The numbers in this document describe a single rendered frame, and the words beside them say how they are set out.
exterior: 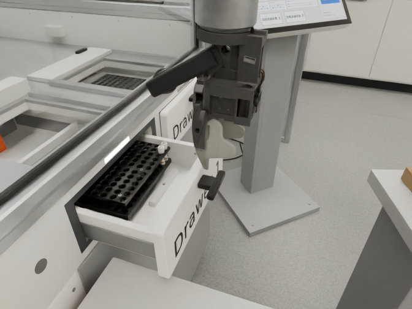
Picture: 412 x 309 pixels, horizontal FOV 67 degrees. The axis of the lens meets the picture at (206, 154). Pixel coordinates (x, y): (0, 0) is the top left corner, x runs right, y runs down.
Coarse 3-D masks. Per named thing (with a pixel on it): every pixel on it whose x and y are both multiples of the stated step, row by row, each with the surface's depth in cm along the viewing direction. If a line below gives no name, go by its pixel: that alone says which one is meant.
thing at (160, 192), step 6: (168, 174) 65; (174, 174) 65; (168, 180) 63; (162, 186) 62; (168, 186) 63; (156, 192) 60; (162, 192) 60; (156, 198) 59; (150, 204) 58; (156, 204) 59
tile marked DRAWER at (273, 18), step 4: (272, 12) 117; (276, 12) 117; (260, 16) 115; (264, 16) 115; (268, 16) 116; (272, 16) 116; (276, 16) 117; (280, 16) 118; (264, 20) 115; (268, 20) 116; (272, 20) 116; (276, 20) 117; (280, 20) 117; (264, 24) 115; (268, 24) 115; (272, 24) 116; (276, 24) 116
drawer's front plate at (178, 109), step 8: (184, 88) 82; (192, 88) 82; (176, 96) 77; (184, 96) 78; (168, 104) 74; (176, 104) 74; (184, 104) 79; (192, 104) 85; (168, 112) 71; (176, 112) 75; (184, 112) 80; (168, 120) 72; (176, 120) 76; (184, 120) 81; (168, 128) 72; (176, 128) 77; (184, 128) 82; (168, 136) 73; (176, 136) 78
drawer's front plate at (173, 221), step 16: (192, 176) 52; (176, 192) 48; (192, 192) 51; (176, 208) 45; (192, 208) 53; (160, 224) 43; (176, 224) 46; (160, 240) 43; (160, 256) 45; (160, 272) 47
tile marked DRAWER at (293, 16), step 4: (284, 12) 118; (288, 12) 119; (292, 12) 120; (296, 12) 120; (300, 12) 121; (284, 16) 118; (288, 16) 119; (292, 16) 119; (296, 16) 120; (300, 16) 121; (304, 16) 121; (288, 20) 119; (292, 20) 119; (296, 20) 120; (300, 20) 120; (304, 20) 121
